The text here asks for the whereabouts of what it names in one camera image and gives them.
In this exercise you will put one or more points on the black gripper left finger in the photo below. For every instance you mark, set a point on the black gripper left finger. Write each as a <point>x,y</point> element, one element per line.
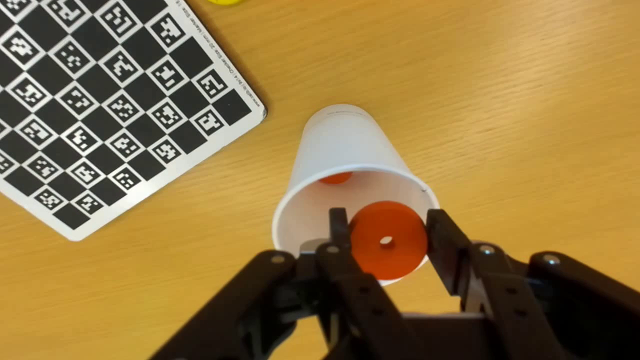
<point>261,307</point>

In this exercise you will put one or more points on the orange disc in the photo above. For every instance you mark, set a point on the orange disc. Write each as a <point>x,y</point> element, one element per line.
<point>388,238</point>
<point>336,179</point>

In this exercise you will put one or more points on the black white calibration board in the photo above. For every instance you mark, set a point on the black white calibration board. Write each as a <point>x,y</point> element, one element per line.
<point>104,102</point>

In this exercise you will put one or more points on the white foam cup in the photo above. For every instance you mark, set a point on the white foam cup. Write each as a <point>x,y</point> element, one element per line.
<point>342,139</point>

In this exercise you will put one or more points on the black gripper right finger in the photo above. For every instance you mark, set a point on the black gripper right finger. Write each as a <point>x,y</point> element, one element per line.
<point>550,307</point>

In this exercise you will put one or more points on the yellow disc table edge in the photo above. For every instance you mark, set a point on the yellow disc table edge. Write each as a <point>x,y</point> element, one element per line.
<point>227,3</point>

